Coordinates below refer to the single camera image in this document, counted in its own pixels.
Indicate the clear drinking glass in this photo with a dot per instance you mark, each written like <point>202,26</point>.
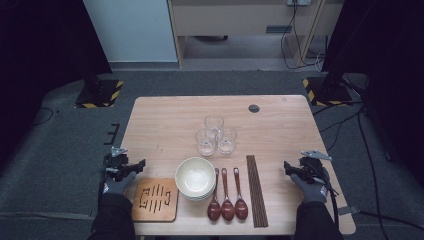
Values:
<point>214,121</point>
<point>227,141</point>
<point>205,145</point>

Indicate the white power strip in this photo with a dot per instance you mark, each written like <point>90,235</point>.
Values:
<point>299,2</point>

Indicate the reddish brown wooden spoon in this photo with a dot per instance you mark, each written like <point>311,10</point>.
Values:
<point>227,210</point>
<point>214,210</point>
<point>241,209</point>

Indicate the grey tape piece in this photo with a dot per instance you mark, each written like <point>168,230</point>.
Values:
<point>350,210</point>

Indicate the wooden slotted trivet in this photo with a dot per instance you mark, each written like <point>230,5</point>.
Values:
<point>155,200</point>

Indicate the person's left hand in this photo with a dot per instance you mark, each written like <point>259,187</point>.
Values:
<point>116,188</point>

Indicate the beige wooden desk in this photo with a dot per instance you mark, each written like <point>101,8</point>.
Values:
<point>233,20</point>

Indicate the round grey table grommet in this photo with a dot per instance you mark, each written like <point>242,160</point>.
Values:
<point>254,108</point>

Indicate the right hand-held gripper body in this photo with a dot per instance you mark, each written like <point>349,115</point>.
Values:
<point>313,168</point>

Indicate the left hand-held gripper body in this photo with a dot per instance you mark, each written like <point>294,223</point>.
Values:
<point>116,163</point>

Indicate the bundle of brown chopsticks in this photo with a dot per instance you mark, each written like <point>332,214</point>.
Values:
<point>257,193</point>

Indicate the white cabinet panel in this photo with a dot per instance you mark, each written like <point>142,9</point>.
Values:
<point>133,30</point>

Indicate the black stand with striped base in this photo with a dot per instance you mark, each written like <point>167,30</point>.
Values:
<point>100,95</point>
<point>328,91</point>

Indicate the black curtain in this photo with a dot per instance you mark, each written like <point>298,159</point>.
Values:
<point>40,50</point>
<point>393,66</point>

